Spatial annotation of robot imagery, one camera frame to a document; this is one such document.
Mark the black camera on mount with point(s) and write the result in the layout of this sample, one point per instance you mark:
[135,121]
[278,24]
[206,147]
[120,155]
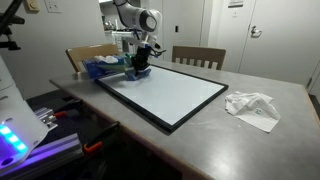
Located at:
[10,20]

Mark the aluminium mounting rail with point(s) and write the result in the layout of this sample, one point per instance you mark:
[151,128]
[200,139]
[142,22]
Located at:
[56,146]

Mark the white tissue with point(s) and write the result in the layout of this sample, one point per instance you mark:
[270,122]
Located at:
[106,59]

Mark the blue tissue box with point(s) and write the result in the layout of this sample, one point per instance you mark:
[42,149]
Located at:
[93,68]

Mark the crumpled white paper towel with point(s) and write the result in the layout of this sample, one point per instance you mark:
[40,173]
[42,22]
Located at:
[253,110]

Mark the black framed whiteboard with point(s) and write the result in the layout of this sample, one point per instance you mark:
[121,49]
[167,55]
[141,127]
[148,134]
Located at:
[173,96]

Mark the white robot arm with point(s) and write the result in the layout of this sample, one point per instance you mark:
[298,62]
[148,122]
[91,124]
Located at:
[16,126]

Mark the silver metal bracket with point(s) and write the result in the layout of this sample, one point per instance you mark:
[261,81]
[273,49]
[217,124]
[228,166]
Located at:
[45,116]

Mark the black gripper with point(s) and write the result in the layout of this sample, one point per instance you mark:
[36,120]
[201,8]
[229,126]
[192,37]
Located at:
[141,58]

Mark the white kitchen oven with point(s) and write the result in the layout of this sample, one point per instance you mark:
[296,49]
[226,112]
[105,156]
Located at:
[118,36]

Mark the door sign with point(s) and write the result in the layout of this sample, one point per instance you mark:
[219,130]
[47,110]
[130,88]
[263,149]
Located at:
[235,2]

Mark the light wooden chair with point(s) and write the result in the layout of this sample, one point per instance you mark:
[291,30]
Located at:
[86,52]

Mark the blue microfibre cloth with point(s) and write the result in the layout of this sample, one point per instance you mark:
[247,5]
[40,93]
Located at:
[131,76]

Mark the dark brown wooden chair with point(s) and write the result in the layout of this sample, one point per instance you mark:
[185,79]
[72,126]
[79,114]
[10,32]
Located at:
[200,52]

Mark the beige round thermostat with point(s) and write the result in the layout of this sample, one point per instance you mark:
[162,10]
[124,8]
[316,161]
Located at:
[32,5]

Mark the green bowl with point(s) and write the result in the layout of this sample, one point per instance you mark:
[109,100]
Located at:
[128,60]

